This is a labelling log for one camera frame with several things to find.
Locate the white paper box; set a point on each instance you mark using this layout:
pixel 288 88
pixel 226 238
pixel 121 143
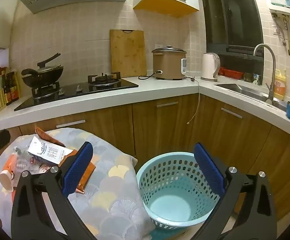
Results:
pixel 47 151

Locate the white wall socket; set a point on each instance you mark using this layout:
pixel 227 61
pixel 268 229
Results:
pixel 275 30
pixel 159 45

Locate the clear plastic bottle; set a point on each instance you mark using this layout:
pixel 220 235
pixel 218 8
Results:
pixel 25 162

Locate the white plug-in meter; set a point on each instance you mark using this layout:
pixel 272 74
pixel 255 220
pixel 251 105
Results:
pixel 183 66

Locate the steel sink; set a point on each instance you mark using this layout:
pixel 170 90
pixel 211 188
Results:
pixel 242 90

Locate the light blue plastic basket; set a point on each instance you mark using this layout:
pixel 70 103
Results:
pixel 169 205

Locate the white electric kettle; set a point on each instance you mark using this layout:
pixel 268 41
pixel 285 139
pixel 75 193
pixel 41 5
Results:
pixel 208 67

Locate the dark window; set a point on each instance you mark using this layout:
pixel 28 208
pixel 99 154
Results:
pixel 234 17

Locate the patterned grey table cloth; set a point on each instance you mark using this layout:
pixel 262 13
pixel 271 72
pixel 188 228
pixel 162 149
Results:
pixel 110 187

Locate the yellow detergent bottle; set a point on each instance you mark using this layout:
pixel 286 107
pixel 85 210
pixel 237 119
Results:
pixel 280 87

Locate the wooden cutting board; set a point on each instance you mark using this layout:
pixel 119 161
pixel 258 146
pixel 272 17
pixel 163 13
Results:
pixel 128 52

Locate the black glass gas stove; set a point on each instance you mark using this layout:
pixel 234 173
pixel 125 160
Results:
pixel 85 90

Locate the orange tube white cap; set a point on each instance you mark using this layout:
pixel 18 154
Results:
pixel 6 177

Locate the steel faucet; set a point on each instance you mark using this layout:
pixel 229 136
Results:
pixel 272 85

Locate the orange snack bag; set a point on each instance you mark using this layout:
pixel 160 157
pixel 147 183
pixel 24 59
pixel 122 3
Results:
pixel 86 177

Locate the wooden cabinet door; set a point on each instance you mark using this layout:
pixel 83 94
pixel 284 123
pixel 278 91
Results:
pixel 279 170
pixel 234 135
pixel 105 122
pixel 159 130

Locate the black wok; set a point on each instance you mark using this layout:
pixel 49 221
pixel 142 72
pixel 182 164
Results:
pixel 42 78

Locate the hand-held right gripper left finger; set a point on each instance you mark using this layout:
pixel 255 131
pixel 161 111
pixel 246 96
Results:
pixel 76 170

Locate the wide dark sauce bottle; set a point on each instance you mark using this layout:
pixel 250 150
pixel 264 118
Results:
pixel 14 87

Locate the black frying pan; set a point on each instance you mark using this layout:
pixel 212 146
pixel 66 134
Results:
pixel 47 62

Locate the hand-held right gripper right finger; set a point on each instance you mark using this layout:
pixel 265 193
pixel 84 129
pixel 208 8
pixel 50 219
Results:
pixel 209 170

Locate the brown rice cooker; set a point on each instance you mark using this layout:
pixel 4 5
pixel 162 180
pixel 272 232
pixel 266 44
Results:
pixel 167 65

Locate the red tray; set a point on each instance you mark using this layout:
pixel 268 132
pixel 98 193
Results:
pixel 231 73

